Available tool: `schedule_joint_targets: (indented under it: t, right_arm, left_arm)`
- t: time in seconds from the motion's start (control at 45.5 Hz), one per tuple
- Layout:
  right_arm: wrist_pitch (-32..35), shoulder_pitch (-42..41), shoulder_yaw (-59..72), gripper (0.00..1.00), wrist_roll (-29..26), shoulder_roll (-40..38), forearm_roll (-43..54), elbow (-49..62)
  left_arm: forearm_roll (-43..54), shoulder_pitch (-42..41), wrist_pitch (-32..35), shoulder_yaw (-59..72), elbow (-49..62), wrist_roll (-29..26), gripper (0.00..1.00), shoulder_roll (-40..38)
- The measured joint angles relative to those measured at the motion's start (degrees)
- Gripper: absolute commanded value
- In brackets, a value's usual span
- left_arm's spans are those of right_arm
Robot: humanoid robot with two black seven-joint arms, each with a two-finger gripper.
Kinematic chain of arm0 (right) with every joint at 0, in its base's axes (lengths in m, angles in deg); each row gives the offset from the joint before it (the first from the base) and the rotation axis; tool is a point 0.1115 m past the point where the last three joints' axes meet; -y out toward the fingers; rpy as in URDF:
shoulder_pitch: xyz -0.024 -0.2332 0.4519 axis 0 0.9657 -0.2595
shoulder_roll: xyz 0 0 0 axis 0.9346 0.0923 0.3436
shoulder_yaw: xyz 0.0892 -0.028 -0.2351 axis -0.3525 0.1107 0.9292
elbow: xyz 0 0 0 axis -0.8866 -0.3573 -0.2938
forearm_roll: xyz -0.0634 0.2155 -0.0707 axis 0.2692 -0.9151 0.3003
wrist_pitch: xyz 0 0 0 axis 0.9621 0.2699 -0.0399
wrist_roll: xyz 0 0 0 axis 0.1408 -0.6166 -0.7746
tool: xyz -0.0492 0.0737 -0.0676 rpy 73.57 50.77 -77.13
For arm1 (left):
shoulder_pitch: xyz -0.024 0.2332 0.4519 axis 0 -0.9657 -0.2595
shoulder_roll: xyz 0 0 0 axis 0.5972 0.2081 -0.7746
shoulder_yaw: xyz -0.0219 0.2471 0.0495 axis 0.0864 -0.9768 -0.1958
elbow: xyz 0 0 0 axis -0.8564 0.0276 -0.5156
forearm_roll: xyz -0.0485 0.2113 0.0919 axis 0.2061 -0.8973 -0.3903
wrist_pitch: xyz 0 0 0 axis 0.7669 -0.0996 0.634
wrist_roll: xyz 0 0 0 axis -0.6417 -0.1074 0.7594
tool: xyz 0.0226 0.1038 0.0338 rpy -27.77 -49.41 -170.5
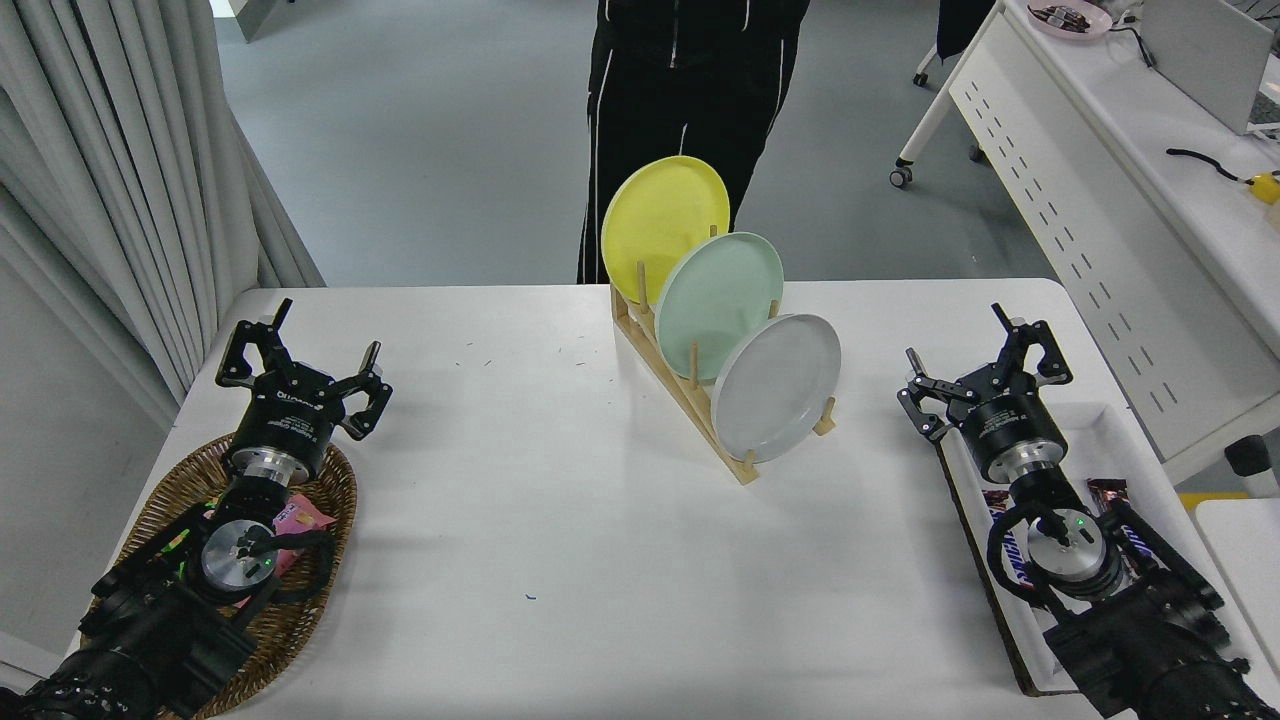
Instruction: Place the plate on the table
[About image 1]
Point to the wooden plate rack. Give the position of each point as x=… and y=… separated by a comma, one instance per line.
x=735, y=465

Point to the person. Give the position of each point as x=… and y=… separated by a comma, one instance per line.
x=690, y=100

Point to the brown wicker basket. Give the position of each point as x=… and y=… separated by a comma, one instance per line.
x=335, y=500

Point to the yellow plate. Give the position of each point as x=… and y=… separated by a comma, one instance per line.
x=660, y=220

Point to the grey plate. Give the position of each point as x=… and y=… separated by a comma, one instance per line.
x=775, y=390

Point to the pink snack packet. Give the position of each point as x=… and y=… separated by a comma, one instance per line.
x=300, y=515

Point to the pink plate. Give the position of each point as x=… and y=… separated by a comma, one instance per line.
x=1095, y=25

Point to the brown Snickers bar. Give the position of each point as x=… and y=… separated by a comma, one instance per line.
x=1108, y=492
x=997, y=498

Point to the grey curtain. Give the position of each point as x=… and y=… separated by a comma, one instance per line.
x=100, y=150

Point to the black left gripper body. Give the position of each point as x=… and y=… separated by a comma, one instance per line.
x=290, y=420

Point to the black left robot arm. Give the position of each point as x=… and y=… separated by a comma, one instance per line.
x=150, y=640

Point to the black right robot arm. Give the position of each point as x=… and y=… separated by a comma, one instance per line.
x=1150, y=650

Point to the small yellow object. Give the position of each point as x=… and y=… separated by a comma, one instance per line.
x=1266, y=188

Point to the long white desk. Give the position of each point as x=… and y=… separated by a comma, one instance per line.
x=1100, y=200

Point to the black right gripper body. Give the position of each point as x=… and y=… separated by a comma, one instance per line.
x=1010, y=430

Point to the pale green plate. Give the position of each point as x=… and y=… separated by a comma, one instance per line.
x=715, y=300

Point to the white rectangular tray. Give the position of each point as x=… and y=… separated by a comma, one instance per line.
x=1100, y=440

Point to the grey laptop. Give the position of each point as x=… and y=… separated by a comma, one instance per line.
x=1200, y=60

